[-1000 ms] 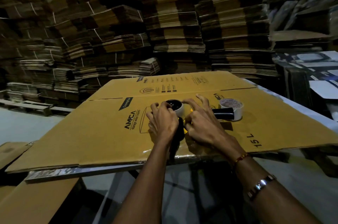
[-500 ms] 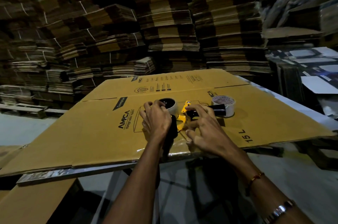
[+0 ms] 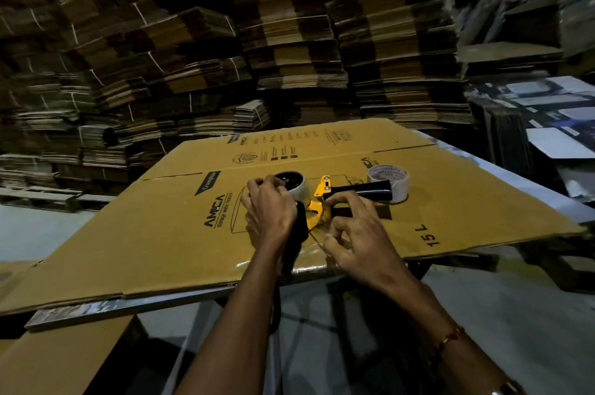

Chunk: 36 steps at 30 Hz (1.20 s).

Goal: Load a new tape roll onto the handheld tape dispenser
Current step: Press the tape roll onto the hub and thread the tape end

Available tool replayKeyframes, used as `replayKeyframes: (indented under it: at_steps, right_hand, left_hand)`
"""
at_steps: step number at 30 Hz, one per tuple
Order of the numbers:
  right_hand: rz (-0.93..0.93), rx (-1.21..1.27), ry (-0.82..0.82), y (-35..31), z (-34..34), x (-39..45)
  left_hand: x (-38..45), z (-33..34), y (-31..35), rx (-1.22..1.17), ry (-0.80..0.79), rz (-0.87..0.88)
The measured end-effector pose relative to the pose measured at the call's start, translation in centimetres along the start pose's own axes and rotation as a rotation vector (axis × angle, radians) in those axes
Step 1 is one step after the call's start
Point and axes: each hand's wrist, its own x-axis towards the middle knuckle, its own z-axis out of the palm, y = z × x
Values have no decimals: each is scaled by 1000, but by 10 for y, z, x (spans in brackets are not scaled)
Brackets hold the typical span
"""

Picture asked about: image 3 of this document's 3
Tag person's right hand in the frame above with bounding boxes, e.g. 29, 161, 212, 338
321, 190, 413, 296

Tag person's left hand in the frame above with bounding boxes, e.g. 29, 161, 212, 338
240, 175, 298, 252

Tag clear tape roll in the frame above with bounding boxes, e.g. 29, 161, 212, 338
273, 170, 310, 201

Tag yellow black tape dispenser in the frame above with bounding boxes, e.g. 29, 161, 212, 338
304, 174, 394, 229

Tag person's right forearm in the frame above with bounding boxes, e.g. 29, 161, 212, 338
377, 269, 528, 395

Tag person's left forearm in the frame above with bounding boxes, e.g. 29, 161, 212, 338
174, 241, 290, 395

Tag printed flat cardboard box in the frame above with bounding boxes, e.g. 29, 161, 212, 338
0, 118, 587, 316

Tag white tape roll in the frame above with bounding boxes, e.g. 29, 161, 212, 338
367, 164, 410, 204

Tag stacks of flattened brown cartons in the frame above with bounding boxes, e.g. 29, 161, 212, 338
0, 0, 475, 198

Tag wooden pallet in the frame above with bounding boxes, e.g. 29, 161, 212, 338
0, 185, 114, 214

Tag pile of white printed cartons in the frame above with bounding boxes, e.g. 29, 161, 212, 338
465, 75, 595, 205

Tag plain brown cardboard sheet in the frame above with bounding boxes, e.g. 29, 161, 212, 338
0, 260, 140, 395

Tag black strap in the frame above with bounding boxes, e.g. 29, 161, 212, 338
270, 201, 310, 335

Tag thin red gold bracelet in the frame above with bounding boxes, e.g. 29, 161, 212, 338
430, 326, 466, 360

